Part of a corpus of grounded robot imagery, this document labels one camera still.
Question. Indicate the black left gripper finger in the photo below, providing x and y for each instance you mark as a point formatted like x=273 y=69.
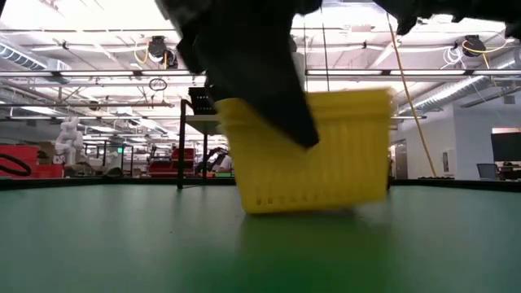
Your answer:
x=264 y=89

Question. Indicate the yellow slotted plastic basket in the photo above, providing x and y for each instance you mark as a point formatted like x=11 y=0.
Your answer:
x=346 y=171
x=350 y=99
x=350 y=115

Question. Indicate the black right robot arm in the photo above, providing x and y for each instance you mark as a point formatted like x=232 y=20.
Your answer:
x=456 y=9

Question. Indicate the red shelf rack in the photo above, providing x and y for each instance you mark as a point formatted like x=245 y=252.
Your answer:
x=163 y=164

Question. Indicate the person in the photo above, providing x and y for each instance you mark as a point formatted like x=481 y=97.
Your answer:
x=225 y=163

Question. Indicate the long ceiling tube light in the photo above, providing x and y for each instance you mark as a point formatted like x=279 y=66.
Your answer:
x=97 y=73
x=427 y=72

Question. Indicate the grey door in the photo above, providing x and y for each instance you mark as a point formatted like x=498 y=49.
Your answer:
x=401 y=160

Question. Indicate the white robot figure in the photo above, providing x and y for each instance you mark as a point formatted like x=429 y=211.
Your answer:
x=70 y=140

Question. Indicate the grey office chair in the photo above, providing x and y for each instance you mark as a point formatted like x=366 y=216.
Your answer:
x=487 y=171

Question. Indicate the large red bin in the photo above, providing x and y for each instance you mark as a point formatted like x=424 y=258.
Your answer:
x=24 y=160

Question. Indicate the silver ventilation duct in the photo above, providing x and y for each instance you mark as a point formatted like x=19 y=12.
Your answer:
x=460 y=87
x=20 y=57

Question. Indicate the black wall monitor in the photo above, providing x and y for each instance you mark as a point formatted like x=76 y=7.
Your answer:
x=506 y=146

